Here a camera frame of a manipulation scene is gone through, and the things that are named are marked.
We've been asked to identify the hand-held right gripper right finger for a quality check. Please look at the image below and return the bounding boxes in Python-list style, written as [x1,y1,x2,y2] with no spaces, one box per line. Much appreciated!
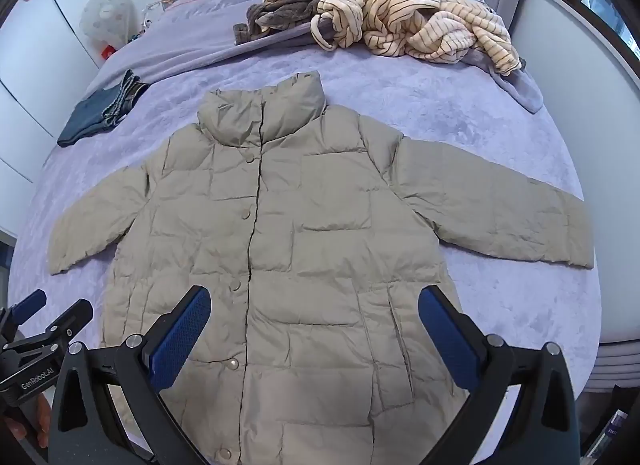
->
[417,285,583,465]

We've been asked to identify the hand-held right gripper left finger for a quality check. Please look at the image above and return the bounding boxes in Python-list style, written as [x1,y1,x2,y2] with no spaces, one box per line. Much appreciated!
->
[47,285,213,465]

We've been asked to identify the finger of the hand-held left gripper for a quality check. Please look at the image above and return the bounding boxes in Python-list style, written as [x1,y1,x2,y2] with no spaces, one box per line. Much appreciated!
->
[47,298,95,347]
[11,289,48,330]

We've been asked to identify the beige puffer jacket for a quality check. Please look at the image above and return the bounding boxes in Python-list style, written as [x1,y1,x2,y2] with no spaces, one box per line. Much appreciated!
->
[48,70,596,465]

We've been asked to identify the person's left hand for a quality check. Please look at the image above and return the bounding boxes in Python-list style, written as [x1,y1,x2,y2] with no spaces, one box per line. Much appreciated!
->
[0,392,52,452]

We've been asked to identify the folded blue jeans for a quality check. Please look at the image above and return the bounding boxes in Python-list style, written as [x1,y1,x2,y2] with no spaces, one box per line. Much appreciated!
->
[56,68,151,148]

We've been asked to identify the white wardrobe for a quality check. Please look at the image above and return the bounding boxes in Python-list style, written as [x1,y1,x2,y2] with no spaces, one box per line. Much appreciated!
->
[0,0,108,241]

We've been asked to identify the purple plush bed blanket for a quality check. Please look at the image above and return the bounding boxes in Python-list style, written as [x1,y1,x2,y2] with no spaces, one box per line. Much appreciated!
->
[7,0,603,465]

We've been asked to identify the cream striped fleece robe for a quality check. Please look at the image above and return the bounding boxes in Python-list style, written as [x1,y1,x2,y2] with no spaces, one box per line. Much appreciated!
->
[310,0,522,77]

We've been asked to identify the brown fleece robe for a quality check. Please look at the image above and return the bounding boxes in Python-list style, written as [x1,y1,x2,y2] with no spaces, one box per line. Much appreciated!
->
[232,0,461,46]

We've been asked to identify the dark framed window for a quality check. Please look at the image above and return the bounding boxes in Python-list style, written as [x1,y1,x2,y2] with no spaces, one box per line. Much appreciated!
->
[557,0,640,62]

